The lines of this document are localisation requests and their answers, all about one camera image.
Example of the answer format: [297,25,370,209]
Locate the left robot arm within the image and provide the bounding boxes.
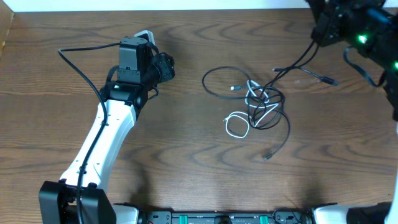
[39,30,175,223]

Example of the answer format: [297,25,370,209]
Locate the white cable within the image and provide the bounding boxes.
[223,79,280,139]

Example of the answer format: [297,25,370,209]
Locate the clear tape scrap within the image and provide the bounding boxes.
[294,78,320,85]

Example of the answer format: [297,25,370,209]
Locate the black left camera cable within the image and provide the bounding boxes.
[57,42,122,224]

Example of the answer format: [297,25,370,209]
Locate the cardboard box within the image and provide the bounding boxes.
[0,0,14,54]

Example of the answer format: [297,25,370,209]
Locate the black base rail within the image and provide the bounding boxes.
[111,202,338,224]

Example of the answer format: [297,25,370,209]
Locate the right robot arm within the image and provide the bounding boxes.
[304,0,397,224]

